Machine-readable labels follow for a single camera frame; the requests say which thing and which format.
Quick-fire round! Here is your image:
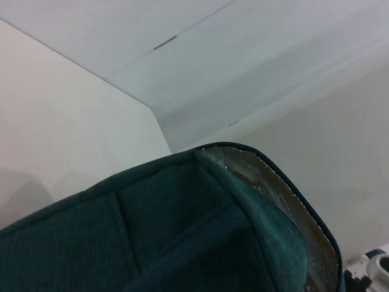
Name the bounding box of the dark teal insulated lunch bag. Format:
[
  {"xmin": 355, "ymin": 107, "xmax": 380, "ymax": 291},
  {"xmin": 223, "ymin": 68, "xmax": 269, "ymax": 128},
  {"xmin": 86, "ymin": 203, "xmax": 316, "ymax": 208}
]
[{"xmin": 0, "ymin": 141, "xmax": 346, "ymax": 292}]

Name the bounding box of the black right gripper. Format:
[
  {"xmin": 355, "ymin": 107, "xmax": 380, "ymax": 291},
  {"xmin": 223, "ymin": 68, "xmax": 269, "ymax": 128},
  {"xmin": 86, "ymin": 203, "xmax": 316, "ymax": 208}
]
[{"xmin": 343, "ymin": 268, "xmax": 389, "ymax": 292}]

